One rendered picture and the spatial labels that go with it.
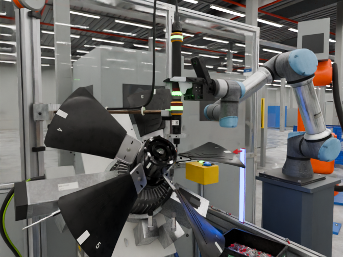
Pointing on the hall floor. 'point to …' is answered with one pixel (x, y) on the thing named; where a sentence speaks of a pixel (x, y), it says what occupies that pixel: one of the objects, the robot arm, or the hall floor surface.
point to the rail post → (195, 247)
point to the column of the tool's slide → (21, 20)
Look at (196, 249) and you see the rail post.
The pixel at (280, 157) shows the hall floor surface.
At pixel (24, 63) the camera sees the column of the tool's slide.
